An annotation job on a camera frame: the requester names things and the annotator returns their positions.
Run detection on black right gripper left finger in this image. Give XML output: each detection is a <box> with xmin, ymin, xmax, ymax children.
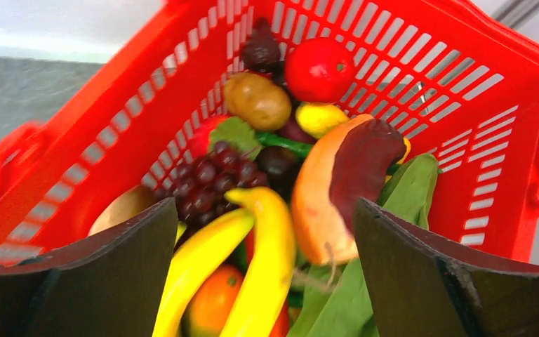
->
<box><xmin>0</xmin><ymin>198</ymin><xmax>178</xmax><ymax>336</ymax></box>

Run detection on yellow toy lemon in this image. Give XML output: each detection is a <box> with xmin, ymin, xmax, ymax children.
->
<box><xmin>295</xmin><ymin>103</ymin><xmax>350</xmax><ymax>139</ymax></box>

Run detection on orange toy tangerine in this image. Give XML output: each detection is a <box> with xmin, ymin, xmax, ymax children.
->
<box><xmin>182</xmin><ymin>265</ymin><xmax>244</xmax><ymax>336</ymax></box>

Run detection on red toy tomato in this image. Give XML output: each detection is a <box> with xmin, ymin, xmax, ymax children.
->
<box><xmin>284</xmin><ymin>37</ymin><xmax>356</xmax><ymax>104</ymax></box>

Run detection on beige toy mushroom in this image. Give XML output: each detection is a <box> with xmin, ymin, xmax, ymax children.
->
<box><xmin>88</xmin><ymin>185</ymin><xmax>156</xmax><ymax>236</ymax></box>

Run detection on purple toy grapes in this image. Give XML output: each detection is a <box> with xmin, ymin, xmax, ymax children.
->
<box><xmin>164</xmin><ymin>141</ymin><xmax>269</xmax><ymax>230</ymax></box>

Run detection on brown toy potato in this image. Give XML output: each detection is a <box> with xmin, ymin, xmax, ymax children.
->
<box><xmin>222</xmin><ymin>72</ymin><xmax>292</xmax><ymax>132</ymax></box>

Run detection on yellow toy bananas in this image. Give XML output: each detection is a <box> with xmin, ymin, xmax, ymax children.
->
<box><xmin>152</xmin><ymin>187</ymin><xmax>296</xmax><ymax>336</ymax></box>

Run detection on red plastic basket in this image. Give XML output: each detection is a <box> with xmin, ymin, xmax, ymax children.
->
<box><xmin>0</xmin><ymin>1</ymin><xmax>539</xmax><ymax>265</ymax></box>

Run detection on dark green leafy vegetable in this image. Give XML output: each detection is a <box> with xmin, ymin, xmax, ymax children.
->
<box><xmin>288</xmin><ymin>153</ymin><xmax>439</xmax><ymax>336</ymax></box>

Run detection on dark purple toy fig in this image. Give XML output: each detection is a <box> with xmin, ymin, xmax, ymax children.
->
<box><xmin>241</xmin><ymin>18</ymin><xmax>281</xmax><ymax>73</ymax></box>

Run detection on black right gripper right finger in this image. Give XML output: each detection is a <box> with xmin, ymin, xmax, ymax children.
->
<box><xmin>353</xmin><ymin>199</ymin><xmax>539</xmax><ymax>336</ymax></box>

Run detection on orange toy fruit slice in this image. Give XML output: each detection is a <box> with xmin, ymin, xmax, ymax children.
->
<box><xmin>291</xmin><ymin>114</ymin><xmax>406</xmax><ymax>265</ymax></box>

